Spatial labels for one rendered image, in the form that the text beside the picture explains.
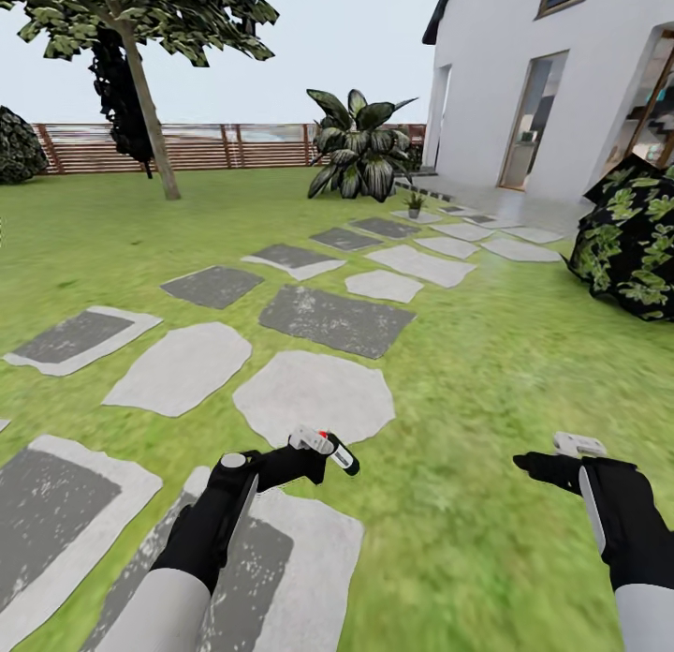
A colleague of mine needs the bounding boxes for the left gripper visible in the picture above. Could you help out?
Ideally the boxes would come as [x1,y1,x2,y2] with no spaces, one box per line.
[273,444,328,484]

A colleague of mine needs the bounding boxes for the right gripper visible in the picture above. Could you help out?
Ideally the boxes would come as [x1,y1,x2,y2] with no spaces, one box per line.
[512,452,584,495]

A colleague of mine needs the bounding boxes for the insectifuge atomizer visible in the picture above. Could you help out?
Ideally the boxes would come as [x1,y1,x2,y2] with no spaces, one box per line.
[324,432,360,476]

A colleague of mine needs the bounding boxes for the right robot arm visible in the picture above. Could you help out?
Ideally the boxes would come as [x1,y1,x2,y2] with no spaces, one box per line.
[512,432,674,652]

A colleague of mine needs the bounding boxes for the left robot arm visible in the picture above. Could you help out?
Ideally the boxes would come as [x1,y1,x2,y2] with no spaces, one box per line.
[95,422,335,652]

